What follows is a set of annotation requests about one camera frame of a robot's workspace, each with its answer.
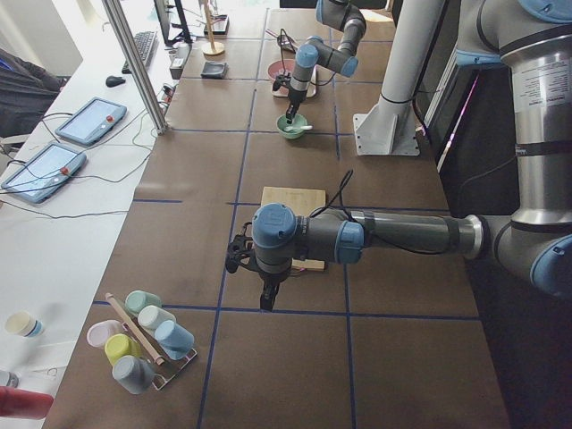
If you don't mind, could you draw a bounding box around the bamboo cutting board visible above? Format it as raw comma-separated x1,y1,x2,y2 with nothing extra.
261,187,326,273

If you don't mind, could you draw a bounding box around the near teach pendant tablet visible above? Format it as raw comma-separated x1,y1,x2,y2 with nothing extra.
1,140,87,204

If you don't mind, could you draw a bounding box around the far teach pendant tablet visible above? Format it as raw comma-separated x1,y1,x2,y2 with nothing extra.
55,97,127,147

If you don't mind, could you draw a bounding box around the yellow cup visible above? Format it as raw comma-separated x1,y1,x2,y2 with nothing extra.
104,333,142,366

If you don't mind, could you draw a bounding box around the red bottle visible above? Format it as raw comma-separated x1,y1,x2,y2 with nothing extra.
1,386,54,420

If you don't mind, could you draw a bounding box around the wooden mug tree stand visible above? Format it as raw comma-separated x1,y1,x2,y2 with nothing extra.
198,0,226,57

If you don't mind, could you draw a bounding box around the grey cup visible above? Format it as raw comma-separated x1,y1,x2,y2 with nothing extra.
112,355,155,394

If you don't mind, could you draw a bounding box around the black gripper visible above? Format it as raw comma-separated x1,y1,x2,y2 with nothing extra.
224,222,290,311
273,74,312,122

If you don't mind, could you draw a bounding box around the mint green bowl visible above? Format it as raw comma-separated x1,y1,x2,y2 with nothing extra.
276,114,308,139

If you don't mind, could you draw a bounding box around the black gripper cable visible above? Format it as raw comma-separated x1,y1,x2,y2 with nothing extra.
277,29,299,80

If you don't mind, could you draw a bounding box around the pink bowl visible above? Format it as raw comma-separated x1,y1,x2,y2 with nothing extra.
267,59,295,82

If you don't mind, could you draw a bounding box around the teach pendant tablet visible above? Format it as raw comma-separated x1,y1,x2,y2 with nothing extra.
55,97,127,147
1,140,87,204

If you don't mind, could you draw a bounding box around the light blue cup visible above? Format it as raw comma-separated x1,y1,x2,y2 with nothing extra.
154,320,195,360

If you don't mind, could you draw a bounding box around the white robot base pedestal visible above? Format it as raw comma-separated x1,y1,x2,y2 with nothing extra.
353,0,445,156

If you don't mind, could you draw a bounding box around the black keyboard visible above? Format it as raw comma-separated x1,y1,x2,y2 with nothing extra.
134,31,157,68

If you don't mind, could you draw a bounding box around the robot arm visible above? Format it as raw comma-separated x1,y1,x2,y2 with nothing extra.
225,1,571,311
273,1,366,125

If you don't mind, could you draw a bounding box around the cream rectangular tray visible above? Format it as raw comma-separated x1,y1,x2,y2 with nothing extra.
269,67,317,97

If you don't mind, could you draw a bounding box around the stainless steel ice scoop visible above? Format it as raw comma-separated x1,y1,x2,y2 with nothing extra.
265,29,299,54

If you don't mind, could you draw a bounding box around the white plastic spoon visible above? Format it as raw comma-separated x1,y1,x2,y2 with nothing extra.
283,125,313,133

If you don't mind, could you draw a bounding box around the cup rack with wooden handle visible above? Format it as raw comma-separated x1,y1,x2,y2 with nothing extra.
105,293,198,392

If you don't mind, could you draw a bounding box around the pink cup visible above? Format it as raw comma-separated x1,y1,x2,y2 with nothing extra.
86,319,124,349

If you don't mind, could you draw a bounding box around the white paper cup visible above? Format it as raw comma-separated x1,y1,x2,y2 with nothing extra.
4,311,44,338

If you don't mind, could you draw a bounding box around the black computer mouse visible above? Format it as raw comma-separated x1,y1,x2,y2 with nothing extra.
105,76,126,88

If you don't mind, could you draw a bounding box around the folded grey cloth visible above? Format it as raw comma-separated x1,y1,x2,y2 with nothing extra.
200,61,229,80

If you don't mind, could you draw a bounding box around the aluminium frame post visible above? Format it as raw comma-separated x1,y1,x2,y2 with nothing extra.
102,0,168,135

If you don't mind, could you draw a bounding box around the mint green cup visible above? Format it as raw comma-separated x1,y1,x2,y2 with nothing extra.
124,290,163,316

